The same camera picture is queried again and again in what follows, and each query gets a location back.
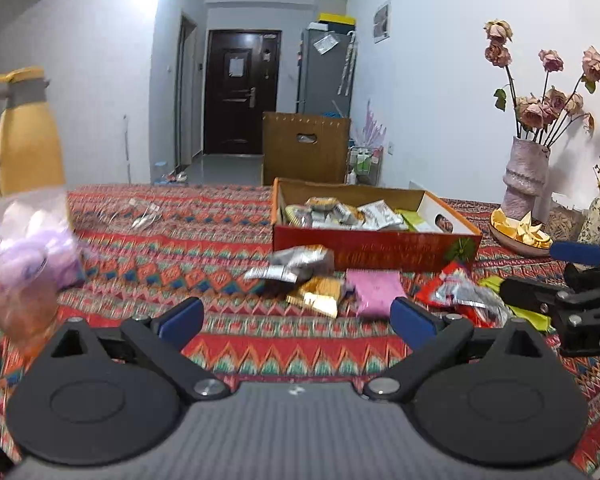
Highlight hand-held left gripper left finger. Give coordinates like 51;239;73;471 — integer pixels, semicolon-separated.
50;296;231;404

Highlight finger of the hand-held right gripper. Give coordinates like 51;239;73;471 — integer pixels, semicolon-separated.
550;241;600;294
499;275;581;317

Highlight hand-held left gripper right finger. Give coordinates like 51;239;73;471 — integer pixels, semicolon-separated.
362;296;552;404

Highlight long green snack packet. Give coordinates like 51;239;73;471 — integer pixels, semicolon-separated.
479;275;557;332

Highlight pink snack packet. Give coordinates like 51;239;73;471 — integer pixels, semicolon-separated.
345;269;409;319

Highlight red-edged silver packet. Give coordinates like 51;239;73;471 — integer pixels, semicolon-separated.
415;261;514;329

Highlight orange cardboard box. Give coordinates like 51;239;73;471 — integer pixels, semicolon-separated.
271;177;483;272

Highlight dark silver foil packet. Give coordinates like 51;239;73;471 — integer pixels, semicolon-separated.
269;245;336;275
242;264;302;287

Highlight gold-edged foil packet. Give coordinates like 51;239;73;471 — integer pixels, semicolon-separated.
285;276;347;319

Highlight small green snack packet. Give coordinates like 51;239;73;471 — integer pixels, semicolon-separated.
397;209;423;233

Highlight pile of silver snack packets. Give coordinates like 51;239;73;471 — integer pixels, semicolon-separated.
284;197;410;232

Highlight clear jar of seeds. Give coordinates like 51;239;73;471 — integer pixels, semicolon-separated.
544;192;589;242

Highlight floral white vase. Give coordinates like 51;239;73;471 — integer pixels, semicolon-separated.
577;195;600;247

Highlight patterned red tablecloth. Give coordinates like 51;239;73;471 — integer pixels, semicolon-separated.
0;182;600;476

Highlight bowl of yellow peels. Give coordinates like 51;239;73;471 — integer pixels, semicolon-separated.
491;208;552;248

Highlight pink ceramic vase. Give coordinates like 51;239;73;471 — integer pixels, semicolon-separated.
500;136;552;222

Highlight dried pink roses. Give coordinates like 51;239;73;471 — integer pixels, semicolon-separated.
483;19;600;148

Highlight storage cart with bottles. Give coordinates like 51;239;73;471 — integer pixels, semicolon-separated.
347;145;386;187

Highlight bag of purple tissue packs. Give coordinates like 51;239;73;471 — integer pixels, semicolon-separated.
0;187;89;357

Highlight purple feather decoration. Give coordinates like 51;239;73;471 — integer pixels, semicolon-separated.
355;100;387;149

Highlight brown cardboard box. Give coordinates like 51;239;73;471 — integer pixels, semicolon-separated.
261;111;352;187

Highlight yellow thermos jug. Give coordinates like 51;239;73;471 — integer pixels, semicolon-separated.
0;66;72;202

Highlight dark entrance door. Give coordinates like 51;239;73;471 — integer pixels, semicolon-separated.
203;29;283;156

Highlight grey refrigerator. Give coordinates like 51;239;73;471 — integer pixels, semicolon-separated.
297;25;359;120

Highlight white folded umbrella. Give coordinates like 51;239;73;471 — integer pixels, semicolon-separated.
337;30;359;96

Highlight clear plastic bag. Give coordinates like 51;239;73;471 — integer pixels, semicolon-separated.
312;34;342;55

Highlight yellow box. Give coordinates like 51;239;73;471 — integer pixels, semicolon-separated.
317;12;357;27

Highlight white cable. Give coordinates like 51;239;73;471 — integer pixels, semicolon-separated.
99;197;167;229

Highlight wall picture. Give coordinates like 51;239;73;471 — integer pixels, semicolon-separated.
372;0;392;44

